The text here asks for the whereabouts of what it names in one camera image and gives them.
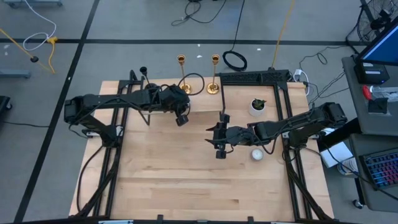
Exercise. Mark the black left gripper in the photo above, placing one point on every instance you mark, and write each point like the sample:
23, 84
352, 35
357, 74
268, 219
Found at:
171, 98

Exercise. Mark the white box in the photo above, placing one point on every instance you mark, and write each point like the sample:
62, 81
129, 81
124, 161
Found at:
337, 154

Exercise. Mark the computer monitor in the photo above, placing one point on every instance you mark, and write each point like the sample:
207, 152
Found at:
384, 46

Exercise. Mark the small black computer box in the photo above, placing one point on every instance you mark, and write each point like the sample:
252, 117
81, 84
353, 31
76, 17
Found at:
371, 73

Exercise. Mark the tall gold candlestick holder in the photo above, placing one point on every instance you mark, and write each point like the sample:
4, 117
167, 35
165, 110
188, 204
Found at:
186, 88
213, 88

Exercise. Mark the black floor fan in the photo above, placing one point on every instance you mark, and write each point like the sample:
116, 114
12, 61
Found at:
370, 21

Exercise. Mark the backlit keyboard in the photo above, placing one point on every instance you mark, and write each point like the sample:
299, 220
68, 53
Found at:
384, 169

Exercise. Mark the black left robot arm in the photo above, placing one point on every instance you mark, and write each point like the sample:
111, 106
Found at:
102, 101

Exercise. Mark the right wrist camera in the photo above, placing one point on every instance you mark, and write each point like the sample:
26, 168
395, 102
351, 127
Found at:
220, 154

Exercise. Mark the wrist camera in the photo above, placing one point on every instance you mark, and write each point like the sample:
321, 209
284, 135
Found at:
182, 120
220, 154

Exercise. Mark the grey cart base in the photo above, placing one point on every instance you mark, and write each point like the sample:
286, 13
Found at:
34, 3

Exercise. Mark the desk caster wheel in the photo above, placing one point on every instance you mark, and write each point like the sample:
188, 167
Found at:
358, 204

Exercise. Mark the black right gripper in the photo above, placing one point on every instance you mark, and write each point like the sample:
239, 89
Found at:
233, 137

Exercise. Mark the raised wooden shelf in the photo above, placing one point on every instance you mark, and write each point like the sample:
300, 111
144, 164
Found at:
206, 102

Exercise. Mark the small plant in white pot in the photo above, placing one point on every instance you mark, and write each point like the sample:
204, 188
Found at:
257, 107

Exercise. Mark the white power adapter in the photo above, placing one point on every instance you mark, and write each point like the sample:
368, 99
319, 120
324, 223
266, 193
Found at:
299, 74

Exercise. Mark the grey floor stand base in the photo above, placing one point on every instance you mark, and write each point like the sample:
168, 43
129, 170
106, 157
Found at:
14, 73

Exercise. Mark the black table clamp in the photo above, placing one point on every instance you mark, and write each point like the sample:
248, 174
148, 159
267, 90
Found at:
160, 218
250, 219

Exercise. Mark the small black floor puck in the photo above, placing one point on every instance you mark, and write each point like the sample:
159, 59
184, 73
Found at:
34, 59

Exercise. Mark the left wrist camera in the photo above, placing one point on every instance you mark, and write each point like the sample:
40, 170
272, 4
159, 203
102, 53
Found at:
182, 120

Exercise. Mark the black desk item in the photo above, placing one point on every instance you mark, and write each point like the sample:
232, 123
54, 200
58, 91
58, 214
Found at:
377, 105

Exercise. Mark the black candlestick holder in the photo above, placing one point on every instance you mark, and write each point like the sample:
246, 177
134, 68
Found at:
143, 69

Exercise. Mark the grey desk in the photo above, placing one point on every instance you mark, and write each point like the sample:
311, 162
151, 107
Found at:
357, 93

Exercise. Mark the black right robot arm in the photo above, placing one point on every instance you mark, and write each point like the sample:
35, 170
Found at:
298, 123

